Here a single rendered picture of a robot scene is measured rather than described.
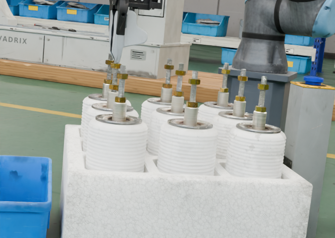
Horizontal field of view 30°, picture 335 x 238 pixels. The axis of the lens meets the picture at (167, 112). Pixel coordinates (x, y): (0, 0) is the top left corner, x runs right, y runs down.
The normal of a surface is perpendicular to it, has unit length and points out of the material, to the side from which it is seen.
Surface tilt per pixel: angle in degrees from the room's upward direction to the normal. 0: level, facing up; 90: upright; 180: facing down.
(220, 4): 90
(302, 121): 90
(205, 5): 90
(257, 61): 72
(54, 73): 90
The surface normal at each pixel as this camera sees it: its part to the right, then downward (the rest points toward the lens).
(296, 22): -0.65, 0.48
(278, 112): 0.43, 0.18
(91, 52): -0.33, 0.12
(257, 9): -0.66, 0.06
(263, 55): -0.04, -0.15
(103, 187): 0.17, 0.17
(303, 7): -0.46, 0.57
